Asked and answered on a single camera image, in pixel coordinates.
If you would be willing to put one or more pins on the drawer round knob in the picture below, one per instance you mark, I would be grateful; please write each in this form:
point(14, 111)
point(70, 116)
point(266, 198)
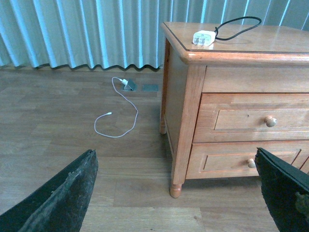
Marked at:
point(251, 163)
point(270, 121)

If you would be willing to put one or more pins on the white charger adapter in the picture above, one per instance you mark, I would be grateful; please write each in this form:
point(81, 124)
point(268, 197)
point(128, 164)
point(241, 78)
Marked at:
point(204, 38)

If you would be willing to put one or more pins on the wooden drawer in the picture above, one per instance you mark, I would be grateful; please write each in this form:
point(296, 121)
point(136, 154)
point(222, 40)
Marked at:
point(217, 160)
point(240, 117)

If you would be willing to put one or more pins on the pale pleated curtain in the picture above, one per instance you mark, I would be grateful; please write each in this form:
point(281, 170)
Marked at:
point(118, 32)

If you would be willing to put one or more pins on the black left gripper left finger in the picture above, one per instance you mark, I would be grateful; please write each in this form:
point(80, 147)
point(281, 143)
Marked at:
point(59, 205)

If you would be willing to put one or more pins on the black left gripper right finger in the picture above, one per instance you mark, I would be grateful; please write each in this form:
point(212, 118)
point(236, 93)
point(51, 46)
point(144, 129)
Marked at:
point(285, 190)

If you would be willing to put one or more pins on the white plug in floor socket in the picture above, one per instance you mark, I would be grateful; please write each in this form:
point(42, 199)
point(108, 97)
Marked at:
point(124, 81)

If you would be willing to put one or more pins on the open metal floor socket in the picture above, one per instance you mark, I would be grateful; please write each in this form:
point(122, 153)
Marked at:
point(131, 86)

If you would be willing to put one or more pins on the closed metal floor socket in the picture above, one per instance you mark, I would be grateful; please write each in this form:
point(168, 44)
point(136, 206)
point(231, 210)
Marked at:
point(150, 88)

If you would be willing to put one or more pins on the wooden nightstand cabinet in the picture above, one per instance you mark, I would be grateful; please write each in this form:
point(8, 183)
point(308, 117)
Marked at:
point(267, 59)

